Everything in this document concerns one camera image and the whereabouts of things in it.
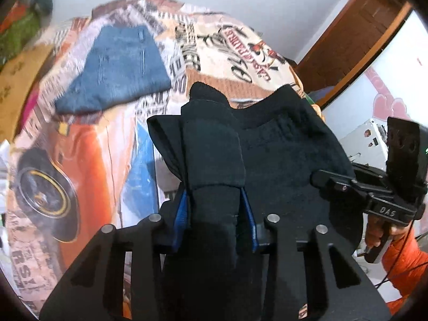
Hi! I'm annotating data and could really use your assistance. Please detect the printed bed blanket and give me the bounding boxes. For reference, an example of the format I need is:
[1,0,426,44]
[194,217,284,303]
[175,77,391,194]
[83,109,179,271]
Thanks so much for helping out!
[7,0,322,321]

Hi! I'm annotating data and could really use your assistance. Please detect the black pants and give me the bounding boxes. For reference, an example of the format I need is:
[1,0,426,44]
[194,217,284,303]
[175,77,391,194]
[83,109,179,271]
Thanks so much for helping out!
[147,81,364,321]

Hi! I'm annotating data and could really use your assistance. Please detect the tan wooden board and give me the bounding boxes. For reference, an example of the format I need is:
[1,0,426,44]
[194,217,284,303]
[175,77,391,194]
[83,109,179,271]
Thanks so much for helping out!
[0,44,55,142]

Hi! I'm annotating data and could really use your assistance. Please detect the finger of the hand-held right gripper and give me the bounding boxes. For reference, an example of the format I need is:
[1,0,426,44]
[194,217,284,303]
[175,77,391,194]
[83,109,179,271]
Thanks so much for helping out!
[310,169,372,205]

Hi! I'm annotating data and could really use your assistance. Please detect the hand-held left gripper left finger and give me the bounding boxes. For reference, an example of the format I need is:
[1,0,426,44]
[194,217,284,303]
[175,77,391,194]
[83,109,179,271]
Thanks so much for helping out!
[38,189,190,321]

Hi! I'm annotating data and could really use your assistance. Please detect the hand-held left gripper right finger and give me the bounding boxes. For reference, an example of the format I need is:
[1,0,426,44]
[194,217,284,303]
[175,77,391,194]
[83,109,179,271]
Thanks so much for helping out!
[239,187,392,321]

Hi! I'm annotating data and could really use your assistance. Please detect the pink wall decal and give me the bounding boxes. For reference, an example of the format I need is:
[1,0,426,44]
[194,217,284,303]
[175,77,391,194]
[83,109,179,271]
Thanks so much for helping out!
[364,68,408,125]

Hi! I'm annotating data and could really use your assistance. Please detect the white cabinet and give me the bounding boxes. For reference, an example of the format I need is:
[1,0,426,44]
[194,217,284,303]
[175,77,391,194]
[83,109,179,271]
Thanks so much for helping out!
[338,118,391,168]

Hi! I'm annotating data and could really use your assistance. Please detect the brown wooden door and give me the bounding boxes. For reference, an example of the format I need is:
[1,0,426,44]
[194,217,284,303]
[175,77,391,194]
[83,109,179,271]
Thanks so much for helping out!
[296,0,412,108]

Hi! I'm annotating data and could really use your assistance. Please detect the pink cloth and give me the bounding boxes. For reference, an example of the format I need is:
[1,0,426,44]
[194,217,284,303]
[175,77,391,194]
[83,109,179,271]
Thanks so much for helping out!
[23,90,38,121]

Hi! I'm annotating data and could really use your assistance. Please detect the folded blue jeans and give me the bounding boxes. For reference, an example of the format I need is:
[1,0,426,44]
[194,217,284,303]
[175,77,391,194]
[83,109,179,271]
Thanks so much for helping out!
[54,25,173,115]

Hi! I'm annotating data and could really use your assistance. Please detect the person's right hand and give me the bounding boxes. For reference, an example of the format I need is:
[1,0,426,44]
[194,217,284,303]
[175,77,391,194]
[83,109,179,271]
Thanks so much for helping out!
[364,214,415,251]

